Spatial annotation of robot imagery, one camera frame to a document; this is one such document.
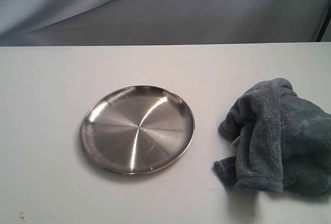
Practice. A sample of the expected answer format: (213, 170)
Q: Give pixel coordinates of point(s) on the grey fabric backdrop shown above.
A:
(155, 22)

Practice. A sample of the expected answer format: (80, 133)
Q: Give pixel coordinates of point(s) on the blue-grey fluffy towel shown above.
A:
(282, 142)

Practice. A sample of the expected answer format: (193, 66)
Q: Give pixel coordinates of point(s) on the black pole at right edge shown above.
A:
(323, 27)

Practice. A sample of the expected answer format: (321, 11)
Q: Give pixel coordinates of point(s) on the round stainless steel plate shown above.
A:
(137, 130)

